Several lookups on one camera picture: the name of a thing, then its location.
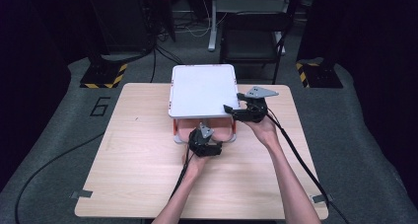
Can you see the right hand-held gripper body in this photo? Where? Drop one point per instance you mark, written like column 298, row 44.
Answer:
column 253, row 110

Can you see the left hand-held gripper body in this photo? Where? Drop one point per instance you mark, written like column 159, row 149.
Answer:
column 203, row 145

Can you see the white shoe rack orange posts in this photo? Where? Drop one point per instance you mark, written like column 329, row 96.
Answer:
column 202, row 90

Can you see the person's left hand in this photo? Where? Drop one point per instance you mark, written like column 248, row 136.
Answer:
column 195, row 166

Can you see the person's right hand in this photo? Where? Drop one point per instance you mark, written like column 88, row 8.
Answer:
column 264, row 132

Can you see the black folding chair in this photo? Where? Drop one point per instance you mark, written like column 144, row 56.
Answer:
column 249, row 44

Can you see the black stand base yellow stripes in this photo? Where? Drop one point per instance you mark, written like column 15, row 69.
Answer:
column 102, row 76
column 323, row 77

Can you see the grey tape strip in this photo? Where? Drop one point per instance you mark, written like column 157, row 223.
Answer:
column 320, row 198
column 82, row 194

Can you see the black equipment cabinet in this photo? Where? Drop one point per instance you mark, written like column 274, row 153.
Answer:
column 125, row 16

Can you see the white metal desk frame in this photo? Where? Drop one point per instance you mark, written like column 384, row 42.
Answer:
column 212, row 26

